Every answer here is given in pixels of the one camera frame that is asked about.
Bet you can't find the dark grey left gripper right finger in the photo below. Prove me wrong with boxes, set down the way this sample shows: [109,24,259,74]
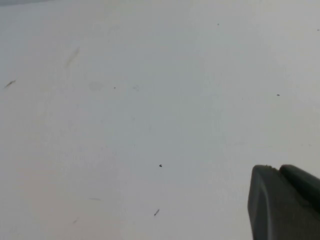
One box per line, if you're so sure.
[278,164,320,219]

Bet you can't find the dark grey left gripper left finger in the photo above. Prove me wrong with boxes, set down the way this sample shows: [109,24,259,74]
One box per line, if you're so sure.
[247,164,320,240]

